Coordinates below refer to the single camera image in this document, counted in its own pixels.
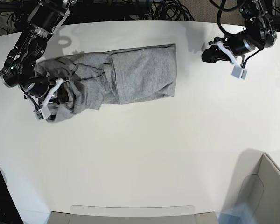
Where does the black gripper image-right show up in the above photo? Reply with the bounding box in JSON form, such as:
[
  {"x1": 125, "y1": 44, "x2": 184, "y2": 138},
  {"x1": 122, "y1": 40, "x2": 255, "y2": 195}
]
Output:
[{"x1": 201, "y1": 31, "x2": 264, "y2": 65}]

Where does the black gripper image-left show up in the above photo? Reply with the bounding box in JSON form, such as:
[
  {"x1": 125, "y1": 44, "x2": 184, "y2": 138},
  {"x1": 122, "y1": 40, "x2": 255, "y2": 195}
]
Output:
[{"x1": 23, "y1": 78, "x2": 70, "y2": 110}]

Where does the grey T-shirt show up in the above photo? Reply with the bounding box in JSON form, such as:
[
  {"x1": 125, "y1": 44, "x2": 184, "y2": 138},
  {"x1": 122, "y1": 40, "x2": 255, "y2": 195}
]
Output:
[{"x1": 35, "y1": 44, "x2": 177, "y2": 123}]

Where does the grey chair backrest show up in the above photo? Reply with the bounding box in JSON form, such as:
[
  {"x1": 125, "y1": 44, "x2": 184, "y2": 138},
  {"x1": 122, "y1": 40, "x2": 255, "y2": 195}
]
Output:
[{"x1": 47, "y1": 205, "x2": 218, "y2": 224}]

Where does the grey box right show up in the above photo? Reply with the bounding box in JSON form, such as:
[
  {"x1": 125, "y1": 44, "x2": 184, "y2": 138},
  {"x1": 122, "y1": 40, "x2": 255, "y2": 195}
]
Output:
[{"x1": 235, "y1": 154, "x2": 280, "y2": 224}]

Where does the blue translucent object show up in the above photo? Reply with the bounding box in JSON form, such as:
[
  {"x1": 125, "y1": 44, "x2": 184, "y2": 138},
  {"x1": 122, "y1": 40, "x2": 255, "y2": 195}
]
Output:
[{"x1": 217, "y1": 203, "x2": 255, "y2": 224}]

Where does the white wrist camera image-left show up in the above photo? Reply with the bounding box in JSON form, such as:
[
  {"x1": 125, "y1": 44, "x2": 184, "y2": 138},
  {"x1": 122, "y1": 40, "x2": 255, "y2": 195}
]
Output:
[{"x1": 34, "y1": 107, "x2": 51, "y2": 120}]

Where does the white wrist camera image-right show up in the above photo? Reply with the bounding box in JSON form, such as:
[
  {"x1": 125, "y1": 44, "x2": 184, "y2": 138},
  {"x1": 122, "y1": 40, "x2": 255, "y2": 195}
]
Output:
[{"x1": 231, "y1": 66, "x2": 247, "y2": 79}]

